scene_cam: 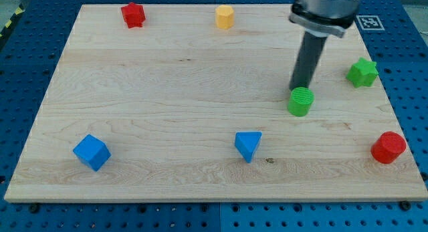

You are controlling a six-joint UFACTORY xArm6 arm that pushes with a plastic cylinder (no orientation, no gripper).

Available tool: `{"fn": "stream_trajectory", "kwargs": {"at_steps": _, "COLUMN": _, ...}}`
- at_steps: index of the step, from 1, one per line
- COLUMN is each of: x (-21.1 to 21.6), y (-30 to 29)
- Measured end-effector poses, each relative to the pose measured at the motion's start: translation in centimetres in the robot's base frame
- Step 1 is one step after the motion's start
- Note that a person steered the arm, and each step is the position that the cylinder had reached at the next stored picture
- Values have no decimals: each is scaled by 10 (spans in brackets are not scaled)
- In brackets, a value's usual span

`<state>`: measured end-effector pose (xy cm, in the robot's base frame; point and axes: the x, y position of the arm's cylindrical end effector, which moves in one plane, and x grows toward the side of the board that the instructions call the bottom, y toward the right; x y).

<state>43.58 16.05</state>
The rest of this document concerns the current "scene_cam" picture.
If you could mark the red star block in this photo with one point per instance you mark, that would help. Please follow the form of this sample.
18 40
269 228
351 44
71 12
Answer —
133 15

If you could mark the green star block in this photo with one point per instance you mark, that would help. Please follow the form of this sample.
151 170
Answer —
362 73

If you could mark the red cylinder block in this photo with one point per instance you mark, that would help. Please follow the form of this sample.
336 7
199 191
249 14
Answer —
388 147

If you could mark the black bolt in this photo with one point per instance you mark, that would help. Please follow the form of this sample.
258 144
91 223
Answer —
405 205
34 208

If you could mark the blue cube block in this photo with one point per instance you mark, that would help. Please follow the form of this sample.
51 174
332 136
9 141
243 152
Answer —
92 152

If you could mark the green cylinder block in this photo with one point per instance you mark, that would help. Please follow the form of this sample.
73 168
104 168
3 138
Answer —
300 101

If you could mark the black bolt front right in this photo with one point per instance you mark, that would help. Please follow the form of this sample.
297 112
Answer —
405 205

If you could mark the yellow hexagon block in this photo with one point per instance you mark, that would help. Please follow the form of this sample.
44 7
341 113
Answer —
224 16

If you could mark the wooden board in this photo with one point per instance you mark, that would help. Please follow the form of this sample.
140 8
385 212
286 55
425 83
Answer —
168 98

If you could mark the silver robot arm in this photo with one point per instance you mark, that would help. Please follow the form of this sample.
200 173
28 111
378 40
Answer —
322 18

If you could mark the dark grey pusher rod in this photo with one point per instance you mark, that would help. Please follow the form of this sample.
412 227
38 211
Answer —
309 54

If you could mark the black bolt front left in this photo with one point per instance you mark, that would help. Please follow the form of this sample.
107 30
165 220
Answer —
34 208

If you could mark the white fiducial marker tag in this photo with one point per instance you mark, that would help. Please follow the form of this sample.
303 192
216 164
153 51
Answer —
370 22

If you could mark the blue triangle block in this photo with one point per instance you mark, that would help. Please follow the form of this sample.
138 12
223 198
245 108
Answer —
247 144

